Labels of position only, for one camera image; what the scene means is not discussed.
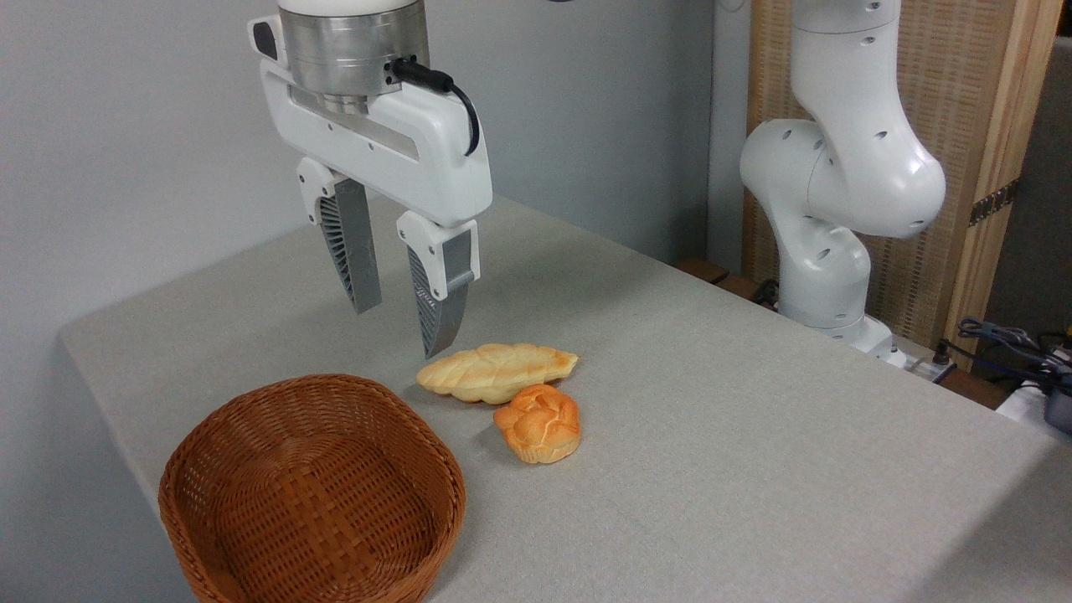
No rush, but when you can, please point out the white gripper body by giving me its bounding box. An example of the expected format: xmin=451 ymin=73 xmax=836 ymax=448
xmin=249 ymin=15 xmax=493 ymax=229

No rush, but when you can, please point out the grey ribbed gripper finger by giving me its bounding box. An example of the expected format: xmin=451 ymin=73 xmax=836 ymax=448
xmin=396 ymin=209 xmax=481 ymax=359
xmin=297 ymin=157 xmax=384 ymax=315

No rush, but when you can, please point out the long braided bread loaf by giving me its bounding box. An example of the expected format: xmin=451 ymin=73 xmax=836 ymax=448
xmin=416 ymin=343 xmax=580 ymax=405

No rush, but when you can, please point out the round orange bread bun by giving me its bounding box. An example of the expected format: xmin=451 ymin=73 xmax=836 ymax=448
xmin=493 ymin=384 xmax=582 ymax=465

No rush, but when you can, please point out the brown wicker basket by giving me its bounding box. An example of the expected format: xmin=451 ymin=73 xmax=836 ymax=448
xmin=158 ymin=374 xmax=466 ymax=603

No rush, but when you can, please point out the metal screen hinge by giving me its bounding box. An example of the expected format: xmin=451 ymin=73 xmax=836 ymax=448
xmin=969 ymin=178 xmax=1020 ymax=227

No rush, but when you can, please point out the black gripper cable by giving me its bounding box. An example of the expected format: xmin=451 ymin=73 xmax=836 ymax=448
xmin=387 ymin=57 xmax=482 ymax=157

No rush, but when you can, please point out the bundle of dark cables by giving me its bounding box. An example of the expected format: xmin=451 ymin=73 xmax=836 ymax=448
xmin=957 ymin=317 xmax=1072 ymax=388

